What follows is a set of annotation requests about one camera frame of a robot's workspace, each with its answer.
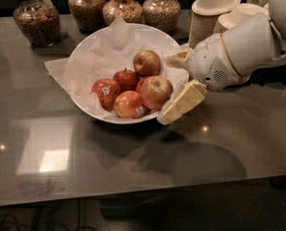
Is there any glass jar of granola left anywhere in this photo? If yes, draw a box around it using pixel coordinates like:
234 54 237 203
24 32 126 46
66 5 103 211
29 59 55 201
13 0 61 47

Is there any white ceramic bowl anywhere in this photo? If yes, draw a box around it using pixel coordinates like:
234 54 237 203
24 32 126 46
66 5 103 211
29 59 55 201
65 23 191 125

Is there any red apple with sticker front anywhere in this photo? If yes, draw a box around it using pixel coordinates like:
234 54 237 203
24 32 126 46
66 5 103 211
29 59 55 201
114 90 146 118

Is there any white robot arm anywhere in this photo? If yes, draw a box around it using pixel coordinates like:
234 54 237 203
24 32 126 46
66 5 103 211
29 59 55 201
157 0 286 125

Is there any red apple with sticker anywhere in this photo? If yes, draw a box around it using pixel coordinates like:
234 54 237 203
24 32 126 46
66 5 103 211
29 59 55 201
114 90 146 118
91 78 120 110

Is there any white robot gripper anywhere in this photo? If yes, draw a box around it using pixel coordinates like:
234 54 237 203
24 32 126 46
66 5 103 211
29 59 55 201
157 34 242 125

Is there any large yellow-red apple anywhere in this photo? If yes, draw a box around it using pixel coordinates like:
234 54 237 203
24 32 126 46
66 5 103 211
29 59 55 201
141 76 173 111

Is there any yellowish apple at back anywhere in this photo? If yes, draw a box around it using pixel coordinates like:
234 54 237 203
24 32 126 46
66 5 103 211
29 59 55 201
133 50 161 76

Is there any dark red apple middle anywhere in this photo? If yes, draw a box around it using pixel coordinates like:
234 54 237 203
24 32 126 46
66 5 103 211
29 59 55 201
113 68 140 91

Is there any white paper liner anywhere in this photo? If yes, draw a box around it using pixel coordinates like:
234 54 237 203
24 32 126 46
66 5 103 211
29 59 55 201
43 15 190 120

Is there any glass jar of cereal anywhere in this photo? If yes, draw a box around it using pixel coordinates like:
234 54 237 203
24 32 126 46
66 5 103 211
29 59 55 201
67 0 106 32
143 0 181 34
102 0 143 26

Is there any back stack of paper bowls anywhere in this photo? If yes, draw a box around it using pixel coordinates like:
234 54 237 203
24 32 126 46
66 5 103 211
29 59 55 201
188 0 241 48

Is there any red apple with sticker left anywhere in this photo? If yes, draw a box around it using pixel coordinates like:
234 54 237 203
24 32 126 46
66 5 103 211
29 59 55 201
91 78 120 110

